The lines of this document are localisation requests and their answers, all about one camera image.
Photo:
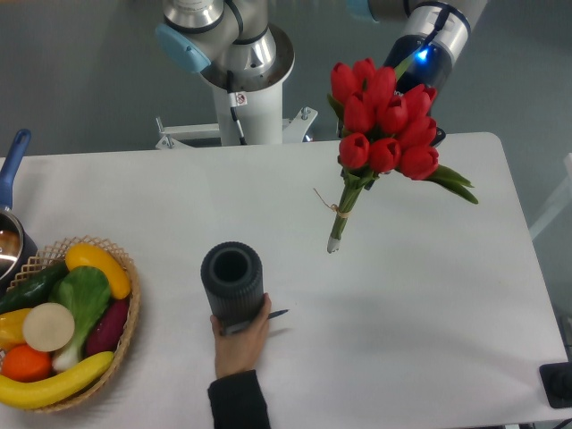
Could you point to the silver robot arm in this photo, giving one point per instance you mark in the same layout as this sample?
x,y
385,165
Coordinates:
x,y
432,40

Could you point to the green bok choy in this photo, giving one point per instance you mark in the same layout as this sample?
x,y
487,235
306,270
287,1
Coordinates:
x,y
85,292

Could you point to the yellow banana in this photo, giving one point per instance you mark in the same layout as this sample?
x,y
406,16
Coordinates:
x,y
56,388

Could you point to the woven wicker basket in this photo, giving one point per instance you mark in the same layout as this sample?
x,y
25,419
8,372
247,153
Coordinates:
x,y
55,253

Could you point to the black sleeved forearm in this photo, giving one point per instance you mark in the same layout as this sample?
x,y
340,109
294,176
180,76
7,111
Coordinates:
x,y
237,401

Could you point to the red tulip bouquet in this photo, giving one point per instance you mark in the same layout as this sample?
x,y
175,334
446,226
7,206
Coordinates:
x,y
384,130

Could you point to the yellow bell pepper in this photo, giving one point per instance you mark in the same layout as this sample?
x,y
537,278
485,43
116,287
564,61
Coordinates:
x,y
11,328

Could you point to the blue handled saucepan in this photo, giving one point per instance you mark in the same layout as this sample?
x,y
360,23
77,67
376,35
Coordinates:
x,y
16,245

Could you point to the black device at edge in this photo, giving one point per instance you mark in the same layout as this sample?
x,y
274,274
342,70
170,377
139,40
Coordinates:
x,y
556,380

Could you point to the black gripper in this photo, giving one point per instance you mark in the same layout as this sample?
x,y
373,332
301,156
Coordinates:
x,y
425,63

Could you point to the orange fruit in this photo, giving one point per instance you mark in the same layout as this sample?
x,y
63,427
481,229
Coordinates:
x,y
27,365

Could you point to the dark grey ribbed vase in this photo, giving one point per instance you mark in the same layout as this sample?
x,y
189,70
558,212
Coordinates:
x,y
232,276

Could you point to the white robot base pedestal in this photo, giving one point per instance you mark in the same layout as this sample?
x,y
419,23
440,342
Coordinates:
x,y
244,59

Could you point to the person's bare hand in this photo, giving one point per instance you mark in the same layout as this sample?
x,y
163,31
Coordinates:
x,y
239,352

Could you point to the green cucumber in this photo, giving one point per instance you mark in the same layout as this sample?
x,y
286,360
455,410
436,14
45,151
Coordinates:
x,y
35,290

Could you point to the purple sweet potato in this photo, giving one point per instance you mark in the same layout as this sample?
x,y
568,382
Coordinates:
x,y
108,331

